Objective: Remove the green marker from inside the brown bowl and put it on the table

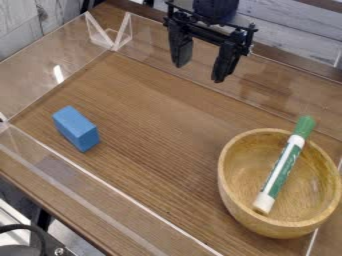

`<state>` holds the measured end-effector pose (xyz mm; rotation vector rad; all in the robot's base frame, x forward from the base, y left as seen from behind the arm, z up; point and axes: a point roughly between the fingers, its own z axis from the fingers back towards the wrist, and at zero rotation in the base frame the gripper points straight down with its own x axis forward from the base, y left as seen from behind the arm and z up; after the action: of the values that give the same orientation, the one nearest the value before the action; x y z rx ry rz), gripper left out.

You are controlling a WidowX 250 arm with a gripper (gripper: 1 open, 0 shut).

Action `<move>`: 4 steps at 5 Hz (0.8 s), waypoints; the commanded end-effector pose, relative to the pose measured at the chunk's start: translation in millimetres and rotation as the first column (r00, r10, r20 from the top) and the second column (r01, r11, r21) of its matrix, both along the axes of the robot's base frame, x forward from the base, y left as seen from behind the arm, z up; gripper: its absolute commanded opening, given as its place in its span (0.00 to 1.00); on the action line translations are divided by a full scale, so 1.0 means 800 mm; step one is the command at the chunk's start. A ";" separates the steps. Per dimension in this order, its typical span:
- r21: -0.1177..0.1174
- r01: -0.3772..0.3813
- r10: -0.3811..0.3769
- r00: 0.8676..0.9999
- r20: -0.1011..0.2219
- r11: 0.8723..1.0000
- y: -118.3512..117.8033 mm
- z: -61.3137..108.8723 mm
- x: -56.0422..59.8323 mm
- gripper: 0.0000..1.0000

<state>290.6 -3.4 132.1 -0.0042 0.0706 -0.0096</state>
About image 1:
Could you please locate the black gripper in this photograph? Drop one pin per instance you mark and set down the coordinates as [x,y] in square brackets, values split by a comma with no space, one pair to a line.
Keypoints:
[213,21]

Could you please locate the green and white marker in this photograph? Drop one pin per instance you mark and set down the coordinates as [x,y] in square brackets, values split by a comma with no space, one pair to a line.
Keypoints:
[284,165]

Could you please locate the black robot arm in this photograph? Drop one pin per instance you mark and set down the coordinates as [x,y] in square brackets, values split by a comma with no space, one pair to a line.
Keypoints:
[212,21]

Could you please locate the brown wooden bowl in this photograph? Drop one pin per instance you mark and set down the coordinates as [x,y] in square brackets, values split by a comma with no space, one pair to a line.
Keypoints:
[293,207]

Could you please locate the blue rectangular block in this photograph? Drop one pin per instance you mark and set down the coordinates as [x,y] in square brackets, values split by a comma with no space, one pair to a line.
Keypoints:
[77,128]

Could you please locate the clear acrylic corner bracket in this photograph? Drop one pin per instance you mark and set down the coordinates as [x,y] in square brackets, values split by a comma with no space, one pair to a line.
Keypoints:
[109,38]

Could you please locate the black metal bracket with bolt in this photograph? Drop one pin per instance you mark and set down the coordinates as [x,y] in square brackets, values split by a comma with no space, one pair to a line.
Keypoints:
[56,247]

